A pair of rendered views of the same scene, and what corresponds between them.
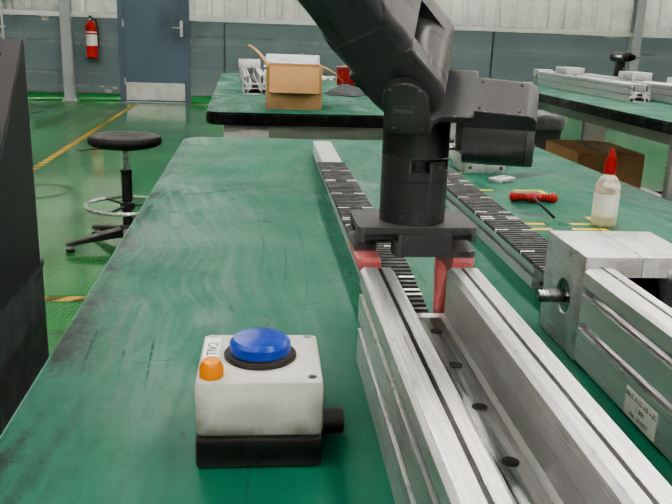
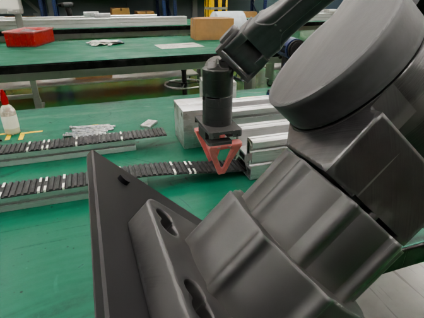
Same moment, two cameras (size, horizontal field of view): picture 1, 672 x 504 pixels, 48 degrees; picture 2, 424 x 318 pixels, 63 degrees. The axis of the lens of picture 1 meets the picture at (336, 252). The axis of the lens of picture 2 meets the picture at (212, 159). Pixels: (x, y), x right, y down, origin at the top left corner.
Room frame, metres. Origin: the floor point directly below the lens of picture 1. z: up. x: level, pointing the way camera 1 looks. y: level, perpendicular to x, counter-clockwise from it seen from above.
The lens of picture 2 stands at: (0.80, 0.56, 1.12)
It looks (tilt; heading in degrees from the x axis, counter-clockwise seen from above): 26 degrees down; 258
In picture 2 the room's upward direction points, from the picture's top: straight up
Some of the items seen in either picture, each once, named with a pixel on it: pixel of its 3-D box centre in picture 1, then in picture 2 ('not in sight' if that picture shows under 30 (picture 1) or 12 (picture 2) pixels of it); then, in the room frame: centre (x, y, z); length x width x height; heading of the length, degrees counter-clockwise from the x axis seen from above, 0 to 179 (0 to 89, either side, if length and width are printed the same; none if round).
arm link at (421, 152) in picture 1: (423, 127); (217, 80); (0.65, -0.07, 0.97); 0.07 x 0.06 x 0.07; 77
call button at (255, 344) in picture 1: (260, 350); not in sight; (0.47, 0.05, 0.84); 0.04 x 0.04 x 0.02
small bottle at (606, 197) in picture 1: (607, 187); (7, 111); (1.13, -0.41, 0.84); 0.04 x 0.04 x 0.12
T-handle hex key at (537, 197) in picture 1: (542, 206); not in sight; (1.22, -0.33, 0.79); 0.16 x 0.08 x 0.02; 178
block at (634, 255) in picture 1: (600, 293); (197, 123); (0.66, -0.24, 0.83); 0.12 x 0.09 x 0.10; 96
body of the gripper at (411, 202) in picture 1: (412, 197); (217, 113); (0.65, -0.07, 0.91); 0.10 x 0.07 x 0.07; 96
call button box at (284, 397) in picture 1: (272, 394); not in sight; (0.47, 0.04, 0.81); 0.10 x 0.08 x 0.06; 96
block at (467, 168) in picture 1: (475, 147); not in sight; (1.61, -0.29, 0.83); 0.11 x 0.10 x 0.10; 95
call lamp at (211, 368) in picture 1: (211, 366); not in sight; (0.44, 0.07, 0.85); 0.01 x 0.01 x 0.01
